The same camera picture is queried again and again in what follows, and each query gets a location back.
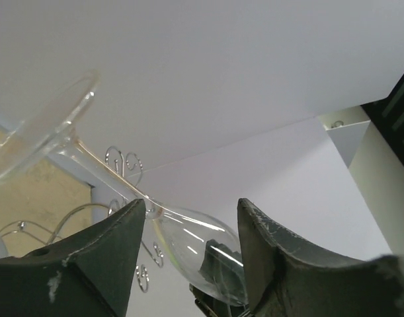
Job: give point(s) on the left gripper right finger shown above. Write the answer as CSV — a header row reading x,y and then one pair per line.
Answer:
x,y
287,275

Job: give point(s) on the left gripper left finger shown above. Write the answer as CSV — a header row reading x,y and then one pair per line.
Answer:
x,y
89,273

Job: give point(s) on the chrome wine glass rack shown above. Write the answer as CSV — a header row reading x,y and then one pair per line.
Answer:
x,y
120,165

